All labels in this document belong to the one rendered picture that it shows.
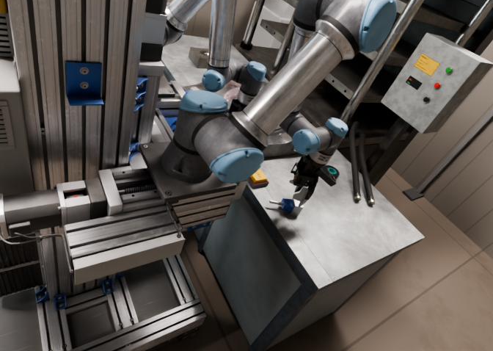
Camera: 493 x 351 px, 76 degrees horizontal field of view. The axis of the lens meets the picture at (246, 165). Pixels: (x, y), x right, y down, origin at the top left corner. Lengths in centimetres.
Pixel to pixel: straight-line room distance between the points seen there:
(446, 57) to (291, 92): 122
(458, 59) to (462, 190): 201
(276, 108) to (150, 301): 115
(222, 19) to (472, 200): 304
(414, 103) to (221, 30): 116
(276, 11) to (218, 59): 301
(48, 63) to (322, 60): 59
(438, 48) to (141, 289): 180
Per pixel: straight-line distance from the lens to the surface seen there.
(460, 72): 180
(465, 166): 358
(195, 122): 77
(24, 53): 81
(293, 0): 246
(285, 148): 153
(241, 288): 166
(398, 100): 192
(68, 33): 79
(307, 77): 72
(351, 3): 75
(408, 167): 380
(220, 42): 107
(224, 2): 105
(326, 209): 141
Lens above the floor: 165
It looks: 37 degrees down
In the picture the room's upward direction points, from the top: 23 degrees clockwise
